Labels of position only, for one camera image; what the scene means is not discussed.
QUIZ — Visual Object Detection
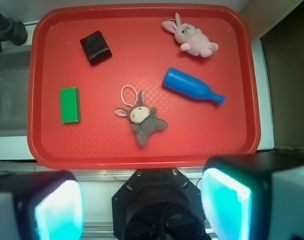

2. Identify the pink plush bunny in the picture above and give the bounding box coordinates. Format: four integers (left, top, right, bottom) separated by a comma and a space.
161, 12, 219, 58

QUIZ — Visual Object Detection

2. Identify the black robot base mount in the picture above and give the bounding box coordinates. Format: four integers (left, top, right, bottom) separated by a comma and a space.
111, 168, 211, 240

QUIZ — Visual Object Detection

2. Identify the black folded wallet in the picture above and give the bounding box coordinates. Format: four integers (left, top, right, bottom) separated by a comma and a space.
80, 30, 112, 66

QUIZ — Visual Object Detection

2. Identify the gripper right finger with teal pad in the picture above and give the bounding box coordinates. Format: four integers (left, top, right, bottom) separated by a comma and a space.
200, 151, 304, 240

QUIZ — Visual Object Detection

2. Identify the red plastic tray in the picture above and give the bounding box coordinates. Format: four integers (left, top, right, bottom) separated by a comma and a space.
27, 4, 261, 170

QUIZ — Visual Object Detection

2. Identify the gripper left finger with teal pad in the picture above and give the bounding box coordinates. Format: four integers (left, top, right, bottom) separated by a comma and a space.
0, 170, 85, 240

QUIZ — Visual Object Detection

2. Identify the blue plastic bottle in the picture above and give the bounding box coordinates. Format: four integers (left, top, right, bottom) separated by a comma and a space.
162, 67, 226, 105

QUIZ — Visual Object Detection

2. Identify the green rectangular block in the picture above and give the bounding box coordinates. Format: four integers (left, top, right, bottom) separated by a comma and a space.
59, 87, 81, 124

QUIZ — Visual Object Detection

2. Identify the grey plush donkey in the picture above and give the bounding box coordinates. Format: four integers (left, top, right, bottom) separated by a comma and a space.
114, 84, 168, 148

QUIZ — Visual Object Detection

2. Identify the steel sink basin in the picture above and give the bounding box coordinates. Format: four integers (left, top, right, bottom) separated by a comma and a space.
0, 46, 31, 137

